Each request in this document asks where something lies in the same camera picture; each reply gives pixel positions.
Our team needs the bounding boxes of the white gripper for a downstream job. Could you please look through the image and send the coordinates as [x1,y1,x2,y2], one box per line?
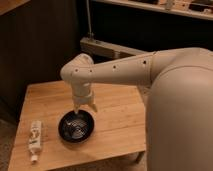
[72,90,98,114]

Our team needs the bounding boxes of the white plastic bottle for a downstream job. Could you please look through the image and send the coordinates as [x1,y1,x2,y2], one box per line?
[28,121,42,163]

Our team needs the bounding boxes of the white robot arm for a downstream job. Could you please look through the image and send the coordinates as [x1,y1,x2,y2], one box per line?
[60,47,213,171]

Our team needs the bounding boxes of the black ceramic bowl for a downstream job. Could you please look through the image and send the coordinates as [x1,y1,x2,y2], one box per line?
[58,110,95,143]

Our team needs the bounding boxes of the wooden table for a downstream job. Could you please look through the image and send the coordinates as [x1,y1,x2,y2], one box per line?
[7,79,148,171]

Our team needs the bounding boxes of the grey metal beam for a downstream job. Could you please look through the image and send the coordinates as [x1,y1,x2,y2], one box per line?
[80,37,144,59]

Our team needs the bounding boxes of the vertical metal pole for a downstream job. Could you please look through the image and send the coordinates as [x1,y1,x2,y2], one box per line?
[86,0,94,40]

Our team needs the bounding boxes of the wooden counter corner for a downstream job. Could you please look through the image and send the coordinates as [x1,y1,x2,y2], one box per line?
[0,0,31,16]

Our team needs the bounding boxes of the wooden shelf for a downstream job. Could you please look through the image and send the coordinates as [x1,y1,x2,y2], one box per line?
[93,0,213,21]

